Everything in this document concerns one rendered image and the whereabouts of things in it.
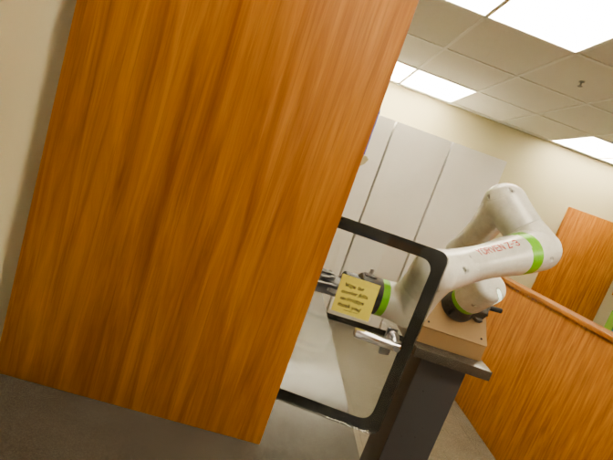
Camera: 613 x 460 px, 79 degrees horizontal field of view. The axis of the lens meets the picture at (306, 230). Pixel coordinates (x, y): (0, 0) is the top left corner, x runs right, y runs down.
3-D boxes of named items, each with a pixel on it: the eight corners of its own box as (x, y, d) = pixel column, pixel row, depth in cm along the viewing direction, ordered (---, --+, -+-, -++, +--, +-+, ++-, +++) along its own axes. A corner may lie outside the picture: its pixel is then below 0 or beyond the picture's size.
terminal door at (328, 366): (236, 382, 78) (298, 201, 72) (376, 434, 77) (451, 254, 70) (235, 384, 77) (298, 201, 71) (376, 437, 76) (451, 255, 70)
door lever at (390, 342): (350, 329, 73) (355, 317, 73) (396, 345, 73) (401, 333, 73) (351, 339, 68) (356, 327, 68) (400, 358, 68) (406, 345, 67)
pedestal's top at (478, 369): (458, 344, 179) (462, 337, 179) (488, 381, 148) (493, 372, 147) (396, 323, 179) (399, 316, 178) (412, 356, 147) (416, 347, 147)
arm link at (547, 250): (518, 238, 118) (552, 216, 109) (542, 275, 113) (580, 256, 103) (483, 245, 109) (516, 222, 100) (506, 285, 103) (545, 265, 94)
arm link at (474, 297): (465, 277, 161) (493, 257, 145) (484, 310, 155) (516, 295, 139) (441, 284, 156) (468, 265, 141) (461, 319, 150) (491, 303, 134)
